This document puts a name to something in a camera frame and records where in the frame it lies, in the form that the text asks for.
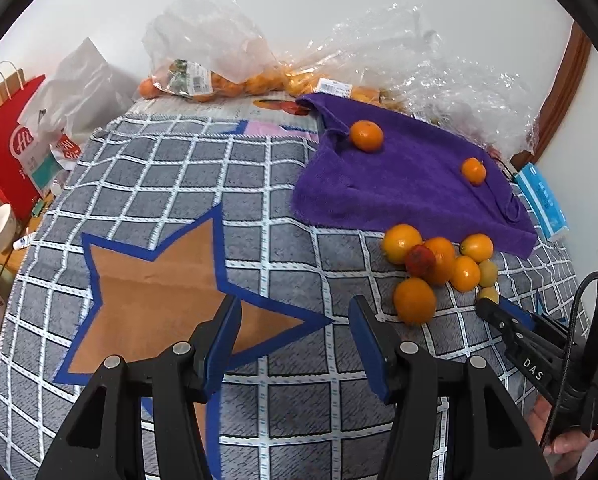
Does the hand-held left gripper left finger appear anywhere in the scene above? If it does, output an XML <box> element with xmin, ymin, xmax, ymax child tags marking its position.
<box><xmin>35</xmin><ymin>294</ymin><xmax>243</xmax><ymax>480</ymax></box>

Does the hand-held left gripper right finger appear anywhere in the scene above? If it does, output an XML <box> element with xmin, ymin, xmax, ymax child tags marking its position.
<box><xmin>348</xmin><ymin>295</ymin><xmax>552</xmax><ymax>480</ymax></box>

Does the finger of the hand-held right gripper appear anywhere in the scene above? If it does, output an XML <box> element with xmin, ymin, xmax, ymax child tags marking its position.
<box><xmin>532</xmin><ymin>311</ymin><xmax>571</xmax><ymax>337</ymax></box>
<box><xmin>476</xmin><ymin>296</ymin><xmax>536</xmax><ymax>347</ymax></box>

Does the large orange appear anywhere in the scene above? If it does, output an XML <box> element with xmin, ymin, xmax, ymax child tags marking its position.
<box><xmin>349</xmin><ymin>120</ymin><xmax>384</xmax><ymax>153</ymax></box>
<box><xmin>423</xmin><ymin>236</ymin><xmax>456</xmax><ymax>287</ymax></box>
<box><xmin>393</xmin><ymin>277</ymin><xmax>437</xmax><ymax>325</ymax></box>
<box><xmin>383</xmin><ymin>223</ymin><xmax>424</xmax><ymax>265</ymax></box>

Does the small orange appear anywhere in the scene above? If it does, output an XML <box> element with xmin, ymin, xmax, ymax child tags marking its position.
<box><xmin>449</xmin><ymin>255</ymin><xmax>481</xmax><ymax>293</ymax></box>
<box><xmin>460</xmin><ymin>157</ymin><xmax>487</xmax><ymax>187</ymax></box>
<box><xmin>460</xmin><ymin>233</ymin><xmax>495</xmax><ymax>263</ymax></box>

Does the small red fruit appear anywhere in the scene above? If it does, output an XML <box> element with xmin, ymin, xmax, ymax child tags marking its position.
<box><xmin>405</xmin><ymin>245</ymin><xmax>436</xmax><ymax>278</ymax></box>

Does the person's right hand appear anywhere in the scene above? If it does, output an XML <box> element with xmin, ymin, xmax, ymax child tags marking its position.
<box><xmin>529</xmin><ymin>395</ymin><xmax>598</xmax><ymax>477</ymax></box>

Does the blue tissue pack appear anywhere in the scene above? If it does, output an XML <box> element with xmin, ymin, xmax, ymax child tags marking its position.
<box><xmin>513</xmin><ymin>162</ymin><xmax>571</xmax><ymax>242</ymax></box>

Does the purple towel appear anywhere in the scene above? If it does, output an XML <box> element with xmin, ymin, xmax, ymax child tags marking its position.
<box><xmin>290</xmin><ymin>92</ymin><xmax>538</xmax><ymax>257</ymax></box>

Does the grey checkered star blanket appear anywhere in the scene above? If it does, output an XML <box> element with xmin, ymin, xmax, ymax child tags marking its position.
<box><xmin>0</xmin><ymin>112</ymin><xmax>580</xmax><ymax>480</ymax></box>

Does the clear crumpled plastic bag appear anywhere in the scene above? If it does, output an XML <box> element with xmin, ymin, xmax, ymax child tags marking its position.
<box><xmin>379</xmin><ymin>55</ymin><xmax>542</xmax><ymax>156</ymax></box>

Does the fruit print mat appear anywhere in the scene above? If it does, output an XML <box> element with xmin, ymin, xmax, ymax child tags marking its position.
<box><xmin>129</xmin><ymin>91</ymin><xmax>330</xmax><ymax>141</ymax></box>

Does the red white packet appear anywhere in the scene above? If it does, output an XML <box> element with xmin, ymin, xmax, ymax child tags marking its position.
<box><xmin>51</xmin><ymin>130</ymin><xmax>84</xmax><ymax>171</ymax></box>

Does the white teal packet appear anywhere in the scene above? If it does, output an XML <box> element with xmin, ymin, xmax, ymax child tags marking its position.
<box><xmin>24</xmin><ymin>132</ymin><xmax>64</xmax><ymax>193</ymax></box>

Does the heap of bagged oranges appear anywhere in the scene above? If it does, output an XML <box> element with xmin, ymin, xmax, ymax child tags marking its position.
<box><xmin>139</xmin><ymin>67</ymin><xmax>252</xmax><ymax>103</ymax></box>
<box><xmin>244</xmin><ymin>67</ymin><xmax>385</xmax><ymax>108</ymax></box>

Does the red paper bag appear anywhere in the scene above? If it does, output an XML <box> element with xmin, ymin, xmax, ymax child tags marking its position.
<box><xmin>0</xmin><ymin>60</ymin><xmax>47</xmax><ymax>221</ymax></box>

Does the white opaque plastic bag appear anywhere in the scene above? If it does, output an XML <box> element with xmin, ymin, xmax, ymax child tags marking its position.
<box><xmin>19</xmin><ymin>37</ymin><xmax>140</xmax><ymax>196</ymax></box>

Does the clear labelled plastic bag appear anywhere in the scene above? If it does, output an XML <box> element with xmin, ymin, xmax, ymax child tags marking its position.
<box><xmin>279</xmin><ymin>2</ymin><xmax>445</xmax><ymax>111</ymax></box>

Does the translucent white plastic bag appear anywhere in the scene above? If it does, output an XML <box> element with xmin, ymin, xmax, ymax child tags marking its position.
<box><xmin>143</xmin><ymin>0</ymin><xmax>285</xmax><ymax>103</ymax></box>

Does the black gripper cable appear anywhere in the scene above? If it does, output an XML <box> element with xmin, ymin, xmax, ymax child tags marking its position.
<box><xmin>539</xmin><ymin>271</ymin><xmax>598</xmax><ymax>453</ymax></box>

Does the wooden door frame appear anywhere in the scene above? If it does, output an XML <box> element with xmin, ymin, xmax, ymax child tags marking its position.
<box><xmin>509</xmin><ymin>20</ymin><xmax>593</xmax><ymax>173</ymax></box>

